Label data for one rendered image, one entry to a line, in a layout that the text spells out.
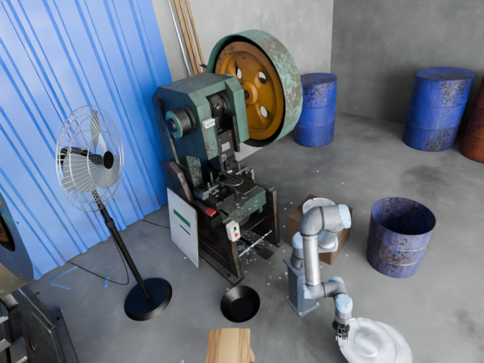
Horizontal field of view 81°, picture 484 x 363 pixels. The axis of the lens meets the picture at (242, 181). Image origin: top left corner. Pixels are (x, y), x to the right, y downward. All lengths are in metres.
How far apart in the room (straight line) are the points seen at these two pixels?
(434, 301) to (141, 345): 2.09
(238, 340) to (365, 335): 0.70
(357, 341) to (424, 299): 0.82
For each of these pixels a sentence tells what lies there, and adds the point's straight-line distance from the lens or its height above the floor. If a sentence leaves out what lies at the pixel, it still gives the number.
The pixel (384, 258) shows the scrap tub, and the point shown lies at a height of 0.19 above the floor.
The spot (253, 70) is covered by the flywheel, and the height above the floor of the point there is 1.50.
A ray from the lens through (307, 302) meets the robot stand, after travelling 2.22.
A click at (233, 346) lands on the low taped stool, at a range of 1.85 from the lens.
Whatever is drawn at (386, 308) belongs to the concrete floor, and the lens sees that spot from 2.42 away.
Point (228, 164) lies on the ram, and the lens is 2.07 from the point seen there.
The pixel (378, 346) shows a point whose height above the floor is 0.33.
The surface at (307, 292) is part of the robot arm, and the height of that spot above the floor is 0.66.
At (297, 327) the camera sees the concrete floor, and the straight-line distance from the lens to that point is 2.26.
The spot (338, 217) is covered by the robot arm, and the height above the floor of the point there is 1.03.
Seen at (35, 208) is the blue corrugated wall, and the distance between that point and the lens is 3.00.
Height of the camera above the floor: 1.98
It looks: 34 degrees down
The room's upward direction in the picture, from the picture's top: 9 degrees counter-clockwise
